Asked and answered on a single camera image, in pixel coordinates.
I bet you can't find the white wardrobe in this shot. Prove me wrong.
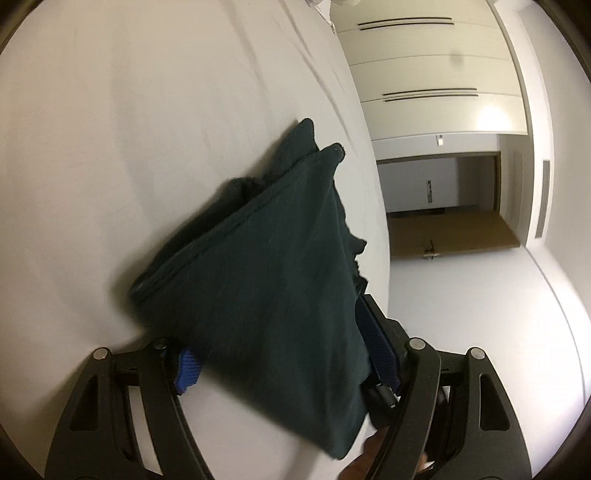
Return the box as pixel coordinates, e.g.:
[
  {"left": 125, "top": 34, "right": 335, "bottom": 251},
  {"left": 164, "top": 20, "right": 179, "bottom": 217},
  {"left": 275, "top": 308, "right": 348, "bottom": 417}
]
[{"left": 329, "top": 0, "right": 529, "bottom": 140}]

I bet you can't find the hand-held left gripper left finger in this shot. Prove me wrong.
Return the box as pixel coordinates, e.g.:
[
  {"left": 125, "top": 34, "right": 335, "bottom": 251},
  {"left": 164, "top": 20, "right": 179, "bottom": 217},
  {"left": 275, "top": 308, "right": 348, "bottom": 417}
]
[{"left": 45, "top": 337, "right": 215, "bottom": 480}]

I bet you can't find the black wardrobe handle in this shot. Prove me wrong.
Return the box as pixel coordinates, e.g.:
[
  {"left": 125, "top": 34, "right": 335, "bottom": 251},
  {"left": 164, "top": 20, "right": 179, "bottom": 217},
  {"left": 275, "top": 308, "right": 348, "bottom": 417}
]
[
  {"left": 382, "top": 88, "right": 479, "bottom": 96},
  {"left": 384, "top": 94, "right": 478, "bottom": 102},
  {"left": 361, "top": 24, "right": 452, "bottom": 31},
  {"left": 359, "top": 17, "right": 454, "bottom": 25}
]

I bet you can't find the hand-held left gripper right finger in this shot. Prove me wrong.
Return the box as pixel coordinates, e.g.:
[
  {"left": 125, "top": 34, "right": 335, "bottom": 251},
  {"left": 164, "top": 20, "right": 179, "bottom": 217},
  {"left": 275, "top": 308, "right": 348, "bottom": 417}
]
[{"left": 355, "top": 294, "right": 532, "bottom": 480}]

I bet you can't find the white bed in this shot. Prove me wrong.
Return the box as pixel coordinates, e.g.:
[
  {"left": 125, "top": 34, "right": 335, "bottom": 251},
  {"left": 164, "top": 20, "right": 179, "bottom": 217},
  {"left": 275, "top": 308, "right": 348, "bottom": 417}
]
[{"left": 0, "top": 0, "right": 391, "bottom": 480}]

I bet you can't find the dark green knit garment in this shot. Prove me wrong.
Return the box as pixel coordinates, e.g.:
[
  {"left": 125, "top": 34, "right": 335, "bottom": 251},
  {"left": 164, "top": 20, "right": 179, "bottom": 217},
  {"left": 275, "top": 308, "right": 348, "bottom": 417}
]
[{"left": 128, "top": 117, "right": 370, "bottom": 461}]

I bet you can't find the brown wooden door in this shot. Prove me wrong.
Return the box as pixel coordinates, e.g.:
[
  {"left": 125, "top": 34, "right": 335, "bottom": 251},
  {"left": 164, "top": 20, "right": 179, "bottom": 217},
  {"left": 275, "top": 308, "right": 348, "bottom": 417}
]
[{"left": 387, "top": 211, "right": 522, "bottom": 262}]

